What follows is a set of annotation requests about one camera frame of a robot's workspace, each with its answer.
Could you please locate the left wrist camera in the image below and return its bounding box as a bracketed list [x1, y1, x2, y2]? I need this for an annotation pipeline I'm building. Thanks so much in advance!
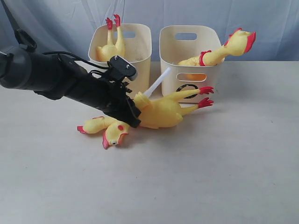
[107, 55, 138, 81]

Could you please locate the headless yellow rubber chicken body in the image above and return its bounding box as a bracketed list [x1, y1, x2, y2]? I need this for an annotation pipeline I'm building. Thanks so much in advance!
[96, 14, 125, 62]

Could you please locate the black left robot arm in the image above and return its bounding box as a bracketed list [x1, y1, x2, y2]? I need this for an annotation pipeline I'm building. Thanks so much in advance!
[0, 46, 141, 128]

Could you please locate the whole yellow rubber chicken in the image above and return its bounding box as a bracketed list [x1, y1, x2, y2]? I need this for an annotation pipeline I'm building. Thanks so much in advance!
[178, 28, 256, 67]

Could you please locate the cream bin marked O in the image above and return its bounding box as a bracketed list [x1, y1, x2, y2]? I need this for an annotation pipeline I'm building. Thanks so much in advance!
[159, 25, 221, 96]

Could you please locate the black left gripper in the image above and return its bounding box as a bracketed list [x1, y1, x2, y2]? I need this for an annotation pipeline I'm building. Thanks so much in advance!
[88, 74, 141, 128]

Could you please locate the yellow rubber chicken by bins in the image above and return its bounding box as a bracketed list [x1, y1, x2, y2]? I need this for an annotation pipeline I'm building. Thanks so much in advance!
[77, 86, 214, 134]

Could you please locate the cream bin marked X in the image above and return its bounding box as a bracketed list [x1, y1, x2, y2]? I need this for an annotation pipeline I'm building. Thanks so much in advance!
[88, 23, 152, 98]

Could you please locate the severed chicken head with tube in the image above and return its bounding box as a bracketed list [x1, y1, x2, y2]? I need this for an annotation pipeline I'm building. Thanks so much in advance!
[102, 68, 171, 149]

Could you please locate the white backdrop curtain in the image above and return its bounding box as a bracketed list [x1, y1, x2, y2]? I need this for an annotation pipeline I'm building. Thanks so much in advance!
[0, 0, 299, 61]

